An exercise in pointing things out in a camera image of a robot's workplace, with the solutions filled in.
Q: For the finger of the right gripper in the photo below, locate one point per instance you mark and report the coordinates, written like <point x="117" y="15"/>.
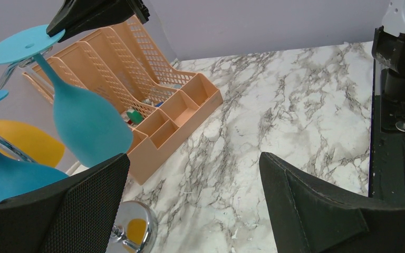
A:
<point x="77" y="16"/>

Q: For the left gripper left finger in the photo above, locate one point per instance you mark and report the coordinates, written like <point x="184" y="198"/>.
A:
<point x="75" y="214"/>

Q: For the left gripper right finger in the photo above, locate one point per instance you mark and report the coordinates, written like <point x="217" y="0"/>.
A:
<point x="308" y="214"/>

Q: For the orange plastic goblet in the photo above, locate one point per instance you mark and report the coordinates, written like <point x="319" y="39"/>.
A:
<point x="33" y="142"/>

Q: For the blue plastic goblet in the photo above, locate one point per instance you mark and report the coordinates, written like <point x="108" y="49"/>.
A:
<point x="89" y="126"/>
<point x="20" y="177"/>

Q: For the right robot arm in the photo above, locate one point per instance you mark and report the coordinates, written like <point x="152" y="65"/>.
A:
<point x="389" y="40"/>

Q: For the chrome wine glass rack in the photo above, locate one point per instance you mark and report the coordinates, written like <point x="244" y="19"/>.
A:
<point x="87" y="124"/>

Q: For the peach desk organizer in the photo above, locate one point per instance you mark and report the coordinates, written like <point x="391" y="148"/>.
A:
<point x="123" y="64"/>

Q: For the black base frame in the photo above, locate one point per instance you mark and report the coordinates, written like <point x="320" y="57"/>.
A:
<point x="387" y="158"/>

